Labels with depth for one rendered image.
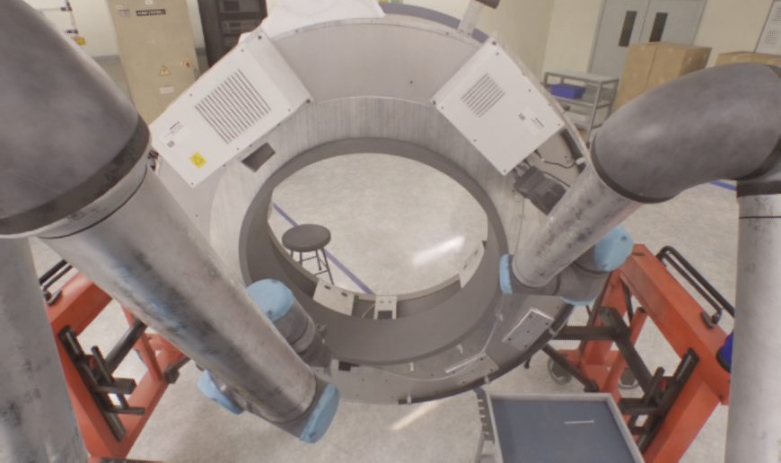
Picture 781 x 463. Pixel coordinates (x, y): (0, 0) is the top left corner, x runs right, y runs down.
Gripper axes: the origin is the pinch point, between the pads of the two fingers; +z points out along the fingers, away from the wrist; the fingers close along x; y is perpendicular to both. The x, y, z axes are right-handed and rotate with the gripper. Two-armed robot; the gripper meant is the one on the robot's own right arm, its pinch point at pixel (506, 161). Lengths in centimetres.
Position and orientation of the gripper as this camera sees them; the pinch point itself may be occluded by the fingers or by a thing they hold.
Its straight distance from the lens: 109.9
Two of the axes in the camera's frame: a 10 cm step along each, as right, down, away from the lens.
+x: 6.8, -7.1, -2.0
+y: 6.2, 4.1, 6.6
